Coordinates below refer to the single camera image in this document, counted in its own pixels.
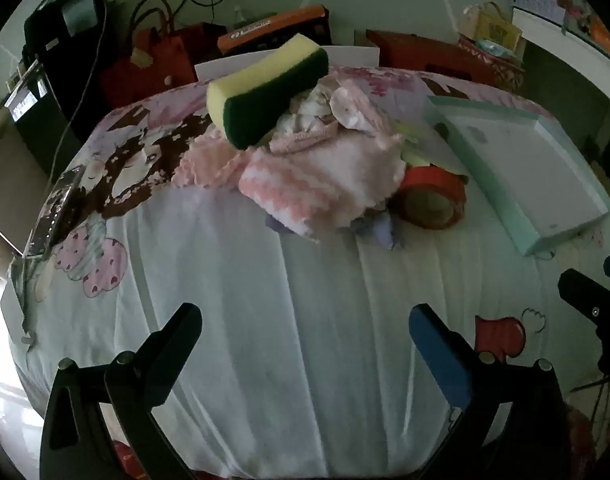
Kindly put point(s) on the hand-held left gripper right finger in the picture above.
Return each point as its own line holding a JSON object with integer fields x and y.
{"x": 437, "y": 355}

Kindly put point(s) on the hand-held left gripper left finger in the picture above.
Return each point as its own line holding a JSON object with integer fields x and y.
{"x": 177, "y": 330}

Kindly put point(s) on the pale green white tray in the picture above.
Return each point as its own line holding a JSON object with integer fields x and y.
{"x": 525, "y": 170}

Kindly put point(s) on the red tape roll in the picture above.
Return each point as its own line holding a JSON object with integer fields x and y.
{"x": 430, "y": 195}

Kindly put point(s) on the pink scalloped cloth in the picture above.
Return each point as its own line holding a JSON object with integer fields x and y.
{"x": 210, "y": 162}

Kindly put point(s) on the yellow green sponge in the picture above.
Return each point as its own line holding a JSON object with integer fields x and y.
{"x": 265, "y": 85}

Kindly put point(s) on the printed blanket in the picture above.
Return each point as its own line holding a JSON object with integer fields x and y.
{"x": 285, "y": 335}

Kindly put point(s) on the lilac cloth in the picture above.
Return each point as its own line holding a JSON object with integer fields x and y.
{"x": 385, "y": 232}

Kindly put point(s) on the lime green cloth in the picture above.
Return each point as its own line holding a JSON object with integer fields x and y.
{"x": 415, "y": 152}

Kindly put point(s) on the pink knitted band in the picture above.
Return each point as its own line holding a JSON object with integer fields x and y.
{"x": 300, "y": 141}

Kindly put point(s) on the grey cabinet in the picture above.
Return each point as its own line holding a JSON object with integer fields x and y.
{"x": 10, "y": 175}

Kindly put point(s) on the red patterned basket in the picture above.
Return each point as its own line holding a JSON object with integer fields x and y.
{"x": 500, "y": 67}

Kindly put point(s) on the white table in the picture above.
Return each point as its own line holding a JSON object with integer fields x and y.
{"x": 560, "y": 35}

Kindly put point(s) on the white printed cloth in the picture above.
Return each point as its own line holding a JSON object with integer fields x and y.
{"x": 307, "y": 110}

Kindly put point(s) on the black cabinet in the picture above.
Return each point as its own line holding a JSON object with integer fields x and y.
{"x": 40, "y": 110}

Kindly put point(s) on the pale pink sock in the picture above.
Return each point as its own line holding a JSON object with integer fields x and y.
{"x": 355, "y": 107}

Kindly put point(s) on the yellow carton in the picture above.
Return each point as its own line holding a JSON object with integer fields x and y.
{"x": 500, "y": 27}

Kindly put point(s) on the white foam board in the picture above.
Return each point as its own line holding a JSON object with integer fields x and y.
{"x": 220, "y": 67}

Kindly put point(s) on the red handbag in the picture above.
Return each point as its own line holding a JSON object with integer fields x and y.
{"x": 150, "y": 65}

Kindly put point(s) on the dark red box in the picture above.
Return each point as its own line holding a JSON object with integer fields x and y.
{"x": 425, "y": 52}

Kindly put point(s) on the orange box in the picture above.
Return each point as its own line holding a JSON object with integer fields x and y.
{"x": 275, "y": 27}

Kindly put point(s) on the clear pump bottle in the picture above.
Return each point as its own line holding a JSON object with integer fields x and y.
{"x": 239, "y": 17}

